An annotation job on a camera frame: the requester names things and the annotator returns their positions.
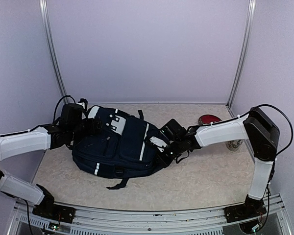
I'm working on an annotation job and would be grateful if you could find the navy blue backpack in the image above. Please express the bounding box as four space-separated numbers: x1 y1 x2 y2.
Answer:
72 106 169 190

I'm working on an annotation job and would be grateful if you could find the front aluminium rail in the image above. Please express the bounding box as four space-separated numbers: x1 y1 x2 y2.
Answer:
5 194 294 235

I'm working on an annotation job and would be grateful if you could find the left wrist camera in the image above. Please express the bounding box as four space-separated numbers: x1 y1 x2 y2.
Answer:
78 98 88 110

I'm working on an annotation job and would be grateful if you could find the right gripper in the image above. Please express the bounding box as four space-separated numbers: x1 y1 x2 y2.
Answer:
152 139 184 168

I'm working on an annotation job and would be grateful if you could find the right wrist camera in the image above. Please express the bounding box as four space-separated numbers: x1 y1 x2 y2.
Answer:
149 136 168 152

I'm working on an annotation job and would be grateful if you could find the red patterned plate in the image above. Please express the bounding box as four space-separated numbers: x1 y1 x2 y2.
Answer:
198 114 221 125

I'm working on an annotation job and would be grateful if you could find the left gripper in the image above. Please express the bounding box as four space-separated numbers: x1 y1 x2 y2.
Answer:
69 116 104 141

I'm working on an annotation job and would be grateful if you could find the white patterned mug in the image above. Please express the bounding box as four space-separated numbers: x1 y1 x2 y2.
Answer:
225 140 243 152

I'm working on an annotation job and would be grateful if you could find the left aluminium frame post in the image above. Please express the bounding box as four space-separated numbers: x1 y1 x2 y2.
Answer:
39 0 67 96

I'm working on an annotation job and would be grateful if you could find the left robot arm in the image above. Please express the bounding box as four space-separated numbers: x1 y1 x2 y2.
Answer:
0 101 100 222

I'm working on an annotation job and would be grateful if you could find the aluminium frame post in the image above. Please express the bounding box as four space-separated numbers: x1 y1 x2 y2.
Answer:
39 0 67 96
227 0 256 108

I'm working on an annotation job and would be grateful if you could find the right aluminium frame post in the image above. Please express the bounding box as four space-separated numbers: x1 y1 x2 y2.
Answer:
227 0 256 108

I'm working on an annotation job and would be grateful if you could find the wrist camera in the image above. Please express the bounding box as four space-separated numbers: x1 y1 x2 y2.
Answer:
149 136 168 152
78 98 88 110

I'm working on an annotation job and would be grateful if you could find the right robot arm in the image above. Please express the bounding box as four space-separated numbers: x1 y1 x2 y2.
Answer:
157 105 284 223

